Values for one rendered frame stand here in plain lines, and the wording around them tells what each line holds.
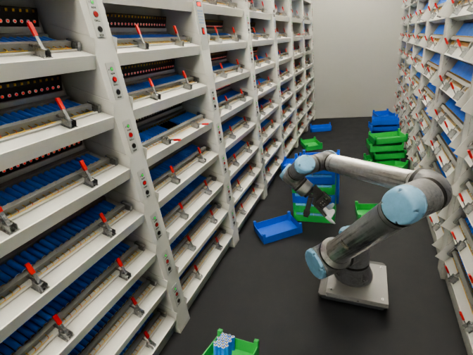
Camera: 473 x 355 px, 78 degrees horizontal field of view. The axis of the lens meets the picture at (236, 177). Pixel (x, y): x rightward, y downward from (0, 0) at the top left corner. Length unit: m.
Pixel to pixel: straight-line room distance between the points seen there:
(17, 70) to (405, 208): 1.13
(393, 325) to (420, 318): 0.14
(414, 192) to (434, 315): 0.88
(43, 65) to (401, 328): 1.71
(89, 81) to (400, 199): 1.08
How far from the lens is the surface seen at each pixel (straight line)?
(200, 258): 1.81
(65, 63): 1.04
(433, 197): 1.05
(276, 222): 2.28
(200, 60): 1.68
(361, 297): 1.63
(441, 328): 1.73
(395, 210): 1.03
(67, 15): 1.18
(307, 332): 1.59
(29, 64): 0.98
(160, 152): 1.31
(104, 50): 1.15
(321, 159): 1.47
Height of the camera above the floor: 1.25
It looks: 23 degrees down
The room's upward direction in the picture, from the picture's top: 8 degrees counter-clockwise
